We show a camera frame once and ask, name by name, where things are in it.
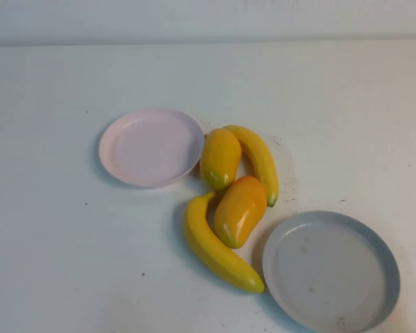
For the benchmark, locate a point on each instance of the yellow orange plastic mango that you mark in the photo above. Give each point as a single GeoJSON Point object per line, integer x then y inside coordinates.
{"type": "Point", "coordinates": [220, 156]}
{"type": "Point", "coordinates": [241, 211]}

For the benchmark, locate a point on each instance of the yellow plastic banana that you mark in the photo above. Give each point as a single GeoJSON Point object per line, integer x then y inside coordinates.
{"type": "Point", "coordinates": [260, 156]}
{"type": "Point", "coordinates": [211, 249]}

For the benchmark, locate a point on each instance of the pink round plate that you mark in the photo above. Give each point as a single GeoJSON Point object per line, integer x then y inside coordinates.
{"type": "Point", "coordinates": [149, 149]}

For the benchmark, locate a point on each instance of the grey round plate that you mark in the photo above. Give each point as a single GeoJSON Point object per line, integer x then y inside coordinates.
{"type": "Point", "coordinates": [333, 270]}

